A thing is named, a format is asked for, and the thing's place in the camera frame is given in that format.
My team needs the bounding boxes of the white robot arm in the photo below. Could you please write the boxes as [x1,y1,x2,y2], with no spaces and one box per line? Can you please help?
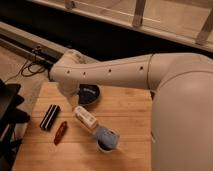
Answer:
[51,50,213,171]

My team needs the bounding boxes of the dark ceramic bowl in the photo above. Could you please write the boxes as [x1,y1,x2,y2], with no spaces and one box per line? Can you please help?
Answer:
[78,84,100,106]

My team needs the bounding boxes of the white plastic bottle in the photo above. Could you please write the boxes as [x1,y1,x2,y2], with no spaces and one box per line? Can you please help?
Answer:
[74,106,98,129]

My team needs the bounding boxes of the glass cup with blue cloth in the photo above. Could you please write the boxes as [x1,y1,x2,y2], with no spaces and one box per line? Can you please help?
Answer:
[95,127,120,152]

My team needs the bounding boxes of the black chair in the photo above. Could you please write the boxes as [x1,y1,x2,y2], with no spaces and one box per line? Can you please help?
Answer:
[0,79,30,171]

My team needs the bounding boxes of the black cables on floor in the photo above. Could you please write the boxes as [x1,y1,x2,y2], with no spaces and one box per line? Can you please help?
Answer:
[4,46,54,83]

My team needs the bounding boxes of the metal rail frame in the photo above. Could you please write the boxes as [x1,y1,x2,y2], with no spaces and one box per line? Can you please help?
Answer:
[0,21,98,68]

